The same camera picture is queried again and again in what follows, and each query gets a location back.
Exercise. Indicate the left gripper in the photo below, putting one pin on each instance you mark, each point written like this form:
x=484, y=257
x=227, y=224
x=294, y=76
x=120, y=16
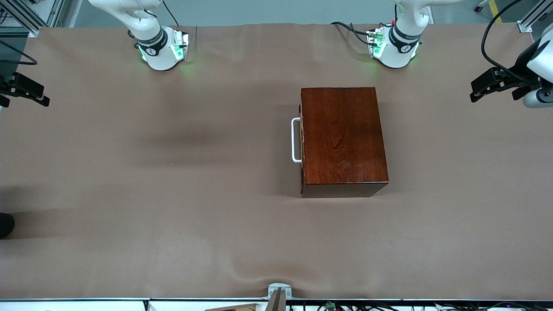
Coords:
x=519, y=74

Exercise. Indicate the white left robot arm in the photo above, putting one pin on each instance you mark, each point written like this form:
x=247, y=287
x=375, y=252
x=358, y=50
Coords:
x=402, y=43

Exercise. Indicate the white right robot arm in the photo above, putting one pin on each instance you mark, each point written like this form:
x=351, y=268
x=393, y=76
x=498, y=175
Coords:
x=160, y=56

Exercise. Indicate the grey caster wheel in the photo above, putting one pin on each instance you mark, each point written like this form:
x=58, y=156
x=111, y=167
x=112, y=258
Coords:
x=479, y=6

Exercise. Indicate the dark brown wooden cabinet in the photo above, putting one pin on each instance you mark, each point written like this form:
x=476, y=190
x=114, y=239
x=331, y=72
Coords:
x=345, y=138

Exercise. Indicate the brown table mat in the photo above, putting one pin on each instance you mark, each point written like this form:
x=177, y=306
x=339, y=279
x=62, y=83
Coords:
x=173, y=216

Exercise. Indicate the light wooden board piece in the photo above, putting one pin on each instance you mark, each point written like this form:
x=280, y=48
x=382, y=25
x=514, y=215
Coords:
x=233, y=307

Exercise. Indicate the aluminium frame with diagonal struts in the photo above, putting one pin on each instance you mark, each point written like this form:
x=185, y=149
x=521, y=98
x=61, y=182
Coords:
x=26, y=19

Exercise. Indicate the aluminium profile frame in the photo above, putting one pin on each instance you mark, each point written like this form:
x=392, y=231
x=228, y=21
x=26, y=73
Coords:
x=529, y=19

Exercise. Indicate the grey metal clamp bracket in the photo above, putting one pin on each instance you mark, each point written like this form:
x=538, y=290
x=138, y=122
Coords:
x=278, y=291

